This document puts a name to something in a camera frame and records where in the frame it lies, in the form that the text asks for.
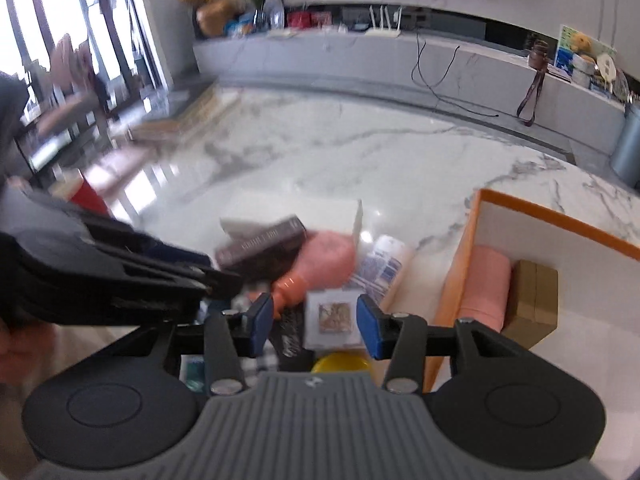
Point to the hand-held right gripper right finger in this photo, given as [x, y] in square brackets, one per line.
[370, 327]

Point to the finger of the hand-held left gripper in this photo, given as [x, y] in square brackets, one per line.
[160, 250]
[220, 285]

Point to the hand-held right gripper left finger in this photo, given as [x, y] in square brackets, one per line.
[262, 322]

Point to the black printed pouch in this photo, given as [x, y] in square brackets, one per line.
[292, 332]

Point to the small picture card case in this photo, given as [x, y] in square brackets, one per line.
[332, 317]

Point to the dark purple box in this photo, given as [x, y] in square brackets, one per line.
[262, 247]

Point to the white box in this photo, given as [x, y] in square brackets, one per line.
[300, 215]

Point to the orange rimmed storage box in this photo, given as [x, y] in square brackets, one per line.
[550, 240]

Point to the person's left hand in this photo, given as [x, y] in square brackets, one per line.
[20, 355]

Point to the yellow round object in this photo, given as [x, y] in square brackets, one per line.
[342, 364]

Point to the white blue printed package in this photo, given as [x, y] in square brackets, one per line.
[385, 265]

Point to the red container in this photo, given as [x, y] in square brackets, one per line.
[87, 197]

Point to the pink bottle orange cap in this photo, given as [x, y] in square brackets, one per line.
[320, 262]

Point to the teal packet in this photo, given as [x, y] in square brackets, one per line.
[192, 372]

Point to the pink box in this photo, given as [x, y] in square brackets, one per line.
[485, 285]

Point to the brown cardboard box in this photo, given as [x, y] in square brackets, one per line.
[532, 305]

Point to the glass sliding door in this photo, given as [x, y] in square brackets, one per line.
[135, 35]

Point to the blue snack packet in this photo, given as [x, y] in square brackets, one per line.
[240, 25]

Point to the orange round vase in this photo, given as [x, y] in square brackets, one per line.
[215, 17]

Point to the marble tv console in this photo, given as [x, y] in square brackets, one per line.
[350, 60]

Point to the red box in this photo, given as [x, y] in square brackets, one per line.
[321, 19]
[298, 20]

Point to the white router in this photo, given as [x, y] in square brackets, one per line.
[384, 30]

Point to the grey blue trash can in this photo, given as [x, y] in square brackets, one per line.
[627, 145]

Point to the round patterned tin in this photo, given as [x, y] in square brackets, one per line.
[582, 72]

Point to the green blue poster card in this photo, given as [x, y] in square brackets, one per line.
[566, 40]

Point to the patterned round fan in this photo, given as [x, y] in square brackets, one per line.
[621, 85]

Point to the white round sign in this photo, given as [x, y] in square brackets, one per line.
[606, 67]

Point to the yellow plush toy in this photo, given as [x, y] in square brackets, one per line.
[583, 42]

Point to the brown camera bag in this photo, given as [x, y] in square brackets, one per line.
[539, 55]

